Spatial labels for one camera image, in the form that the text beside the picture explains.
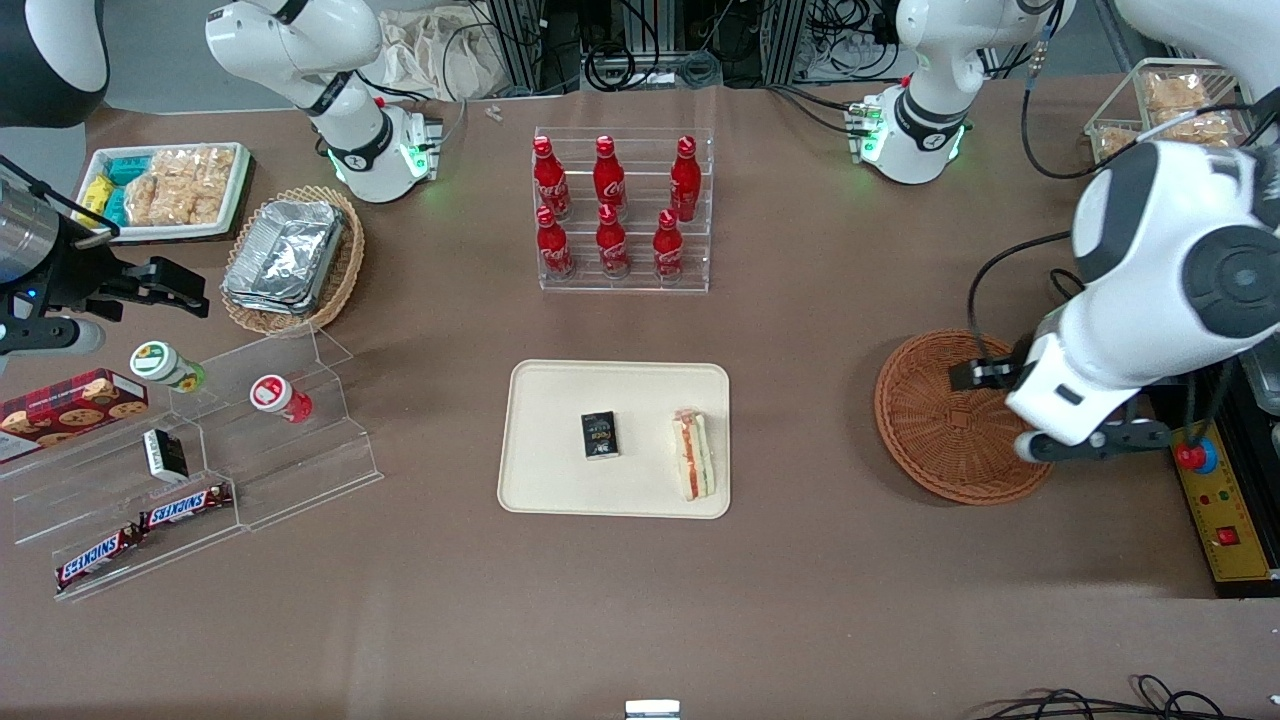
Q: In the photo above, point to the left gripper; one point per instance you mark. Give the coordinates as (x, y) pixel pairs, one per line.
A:
(1018, 360)

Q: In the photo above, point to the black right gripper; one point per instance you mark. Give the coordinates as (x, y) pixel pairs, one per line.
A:
(78, 274)

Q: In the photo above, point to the triangular sandwich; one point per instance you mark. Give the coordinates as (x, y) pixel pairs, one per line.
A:
(694, 455)

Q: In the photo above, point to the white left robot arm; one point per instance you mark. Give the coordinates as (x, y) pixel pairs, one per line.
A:
(930, 100)

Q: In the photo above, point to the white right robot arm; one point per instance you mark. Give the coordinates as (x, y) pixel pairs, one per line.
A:
(300, 50)

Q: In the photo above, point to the round brown wicker basket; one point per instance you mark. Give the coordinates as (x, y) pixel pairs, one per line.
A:
(930, 440)

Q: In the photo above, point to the white rectangular snack tray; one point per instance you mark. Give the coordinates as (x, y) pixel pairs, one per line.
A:
(235, 205)

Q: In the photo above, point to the oval light wicker basket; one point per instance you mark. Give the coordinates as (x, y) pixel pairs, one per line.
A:
(345, 270)

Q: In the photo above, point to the beige plastic tray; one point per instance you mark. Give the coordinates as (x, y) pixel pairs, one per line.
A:
(640, 400)

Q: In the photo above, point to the green lidded small bottle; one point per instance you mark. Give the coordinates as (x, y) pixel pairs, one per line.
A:
(160, 363)

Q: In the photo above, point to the teal snack packet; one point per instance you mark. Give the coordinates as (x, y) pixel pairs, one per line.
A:
(116, 208)
(127, 170)

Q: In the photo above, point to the clear bag of rice crackers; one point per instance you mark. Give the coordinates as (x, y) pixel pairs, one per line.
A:
(180, 185)

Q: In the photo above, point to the yellow snack packet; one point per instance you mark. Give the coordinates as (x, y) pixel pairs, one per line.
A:
(95, 195)

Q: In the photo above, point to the stack of foil trays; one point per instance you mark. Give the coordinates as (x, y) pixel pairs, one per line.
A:
(285, 255)

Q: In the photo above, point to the red small drink bottle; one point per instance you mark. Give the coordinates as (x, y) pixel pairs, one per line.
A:
(277, 397)

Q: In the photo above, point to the red cookie box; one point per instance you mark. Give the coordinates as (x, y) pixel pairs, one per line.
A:
(70, 410)

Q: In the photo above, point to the black and white small box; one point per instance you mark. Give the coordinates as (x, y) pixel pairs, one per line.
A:
(165, 455)

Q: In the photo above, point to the Snickers chocolate bar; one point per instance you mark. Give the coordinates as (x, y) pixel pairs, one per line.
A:
(98, 558)
(185, 507)

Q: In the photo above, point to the clear acrylic step shelf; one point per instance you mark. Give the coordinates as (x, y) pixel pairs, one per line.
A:
(300, 470)

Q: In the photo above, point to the bagged pastry snack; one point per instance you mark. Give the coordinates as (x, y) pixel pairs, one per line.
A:
(1175, 92)
(1118, 145)

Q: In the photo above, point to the clear snack container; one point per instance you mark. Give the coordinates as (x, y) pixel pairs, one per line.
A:
(1110, 125)

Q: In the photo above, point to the yellow emergency stop box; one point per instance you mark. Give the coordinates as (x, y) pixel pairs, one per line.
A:
(1225, 530)

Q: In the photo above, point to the red cola bottle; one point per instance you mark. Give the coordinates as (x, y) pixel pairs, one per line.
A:
(551, 180)
(612, 245)
(685, 180)
(553, 247)
(668, 248)
(609, 178)

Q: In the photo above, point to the clear acrylic bottle rack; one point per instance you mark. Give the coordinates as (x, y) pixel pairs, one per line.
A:
(640, 285)

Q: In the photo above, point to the white plastic bag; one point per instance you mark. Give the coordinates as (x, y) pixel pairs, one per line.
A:
(440, 55)

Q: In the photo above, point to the small black card box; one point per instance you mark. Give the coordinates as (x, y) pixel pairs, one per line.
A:
(600, 436)

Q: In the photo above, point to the white box edge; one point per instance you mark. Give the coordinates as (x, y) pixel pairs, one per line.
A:
(652, 710)

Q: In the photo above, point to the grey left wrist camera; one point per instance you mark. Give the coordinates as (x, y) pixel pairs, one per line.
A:
(1040, 445)

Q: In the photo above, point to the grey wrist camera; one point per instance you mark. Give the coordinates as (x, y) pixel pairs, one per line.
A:
(60, 337)
(1040, 445)

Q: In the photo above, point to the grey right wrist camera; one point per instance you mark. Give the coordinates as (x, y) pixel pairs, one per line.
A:
(60, 337)

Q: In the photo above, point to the aluminium frame post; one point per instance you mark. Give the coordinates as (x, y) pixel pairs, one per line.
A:
(785, 35)
(520, 40)

